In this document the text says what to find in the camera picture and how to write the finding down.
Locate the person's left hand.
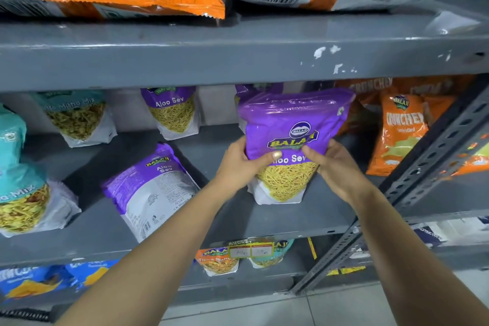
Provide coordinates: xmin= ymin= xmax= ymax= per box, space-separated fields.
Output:
xmin=213 ymin=135 xmax=283 ymax=196

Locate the person's right hand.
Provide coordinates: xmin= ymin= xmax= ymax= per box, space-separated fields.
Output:
xmin=301 ymin=139 xmax=374 ymax=205

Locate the purple noodle snack packet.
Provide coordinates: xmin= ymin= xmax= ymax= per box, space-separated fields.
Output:
xmin=234 ymin=83 xmax=284 ymax=134
xmin=140 ymin=86 xmax=202 ymax=141
xmin=101 ymin=142 xmax=201 ymax=243
xmin=238 ymin=88 xmax=356 ymax=206

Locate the person's left forearm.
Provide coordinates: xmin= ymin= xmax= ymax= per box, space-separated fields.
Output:
xmin=57 ymin=181 xmax=247 ymax=326

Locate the person's right forearm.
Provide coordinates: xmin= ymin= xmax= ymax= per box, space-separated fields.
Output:
xmin=351 ymin=184 xmax=489 ymax=326

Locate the orange crunchy snack packet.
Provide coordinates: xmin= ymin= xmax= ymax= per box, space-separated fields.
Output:
xmin=366 ymin=93 xmax=429 ymax=177
xmin=335 ymin=77 xmax=395 ymax=136
xmin=393 ymin=75 xmax=476 ymax=128
xmin=453 ymin=142 xmax=489 ymax=176

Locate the yellow shelf price label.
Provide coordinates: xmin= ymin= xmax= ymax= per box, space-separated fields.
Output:
xmin=228 ymin=241 xmax=275 ymax=260

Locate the small teal mix packet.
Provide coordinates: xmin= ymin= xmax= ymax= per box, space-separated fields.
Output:
xmin=248 ymin=239 xmax=295 ymax=269

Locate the small orange mix packet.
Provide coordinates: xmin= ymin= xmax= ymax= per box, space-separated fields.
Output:
xmin=195 ymin=247 xmax=240 ymax=277

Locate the white and blue package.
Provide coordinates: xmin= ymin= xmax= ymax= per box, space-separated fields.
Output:
xmin=412 ymin=216 xmax=489 ymax=249

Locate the grey metal shelf rack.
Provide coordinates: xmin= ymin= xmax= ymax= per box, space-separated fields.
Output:
xmin=0 ymin=0 xmax=489 ymax=313

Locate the teal mix snack packet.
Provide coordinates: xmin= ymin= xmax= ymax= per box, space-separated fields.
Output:
xmin=0 ymin=163 xmax=82 ymax=239
xmin=31 ymin=90 xmax=118 ymax=148
xmin=0 ymin=104 xmax=28 ymax=175

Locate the blue chips packet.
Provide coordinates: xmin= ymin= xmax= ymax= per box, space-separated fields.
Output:
xmin=65 ymin=259 xmax=121 ymax=289
xmin=0 ymin=265 xmax=77 ymax=300

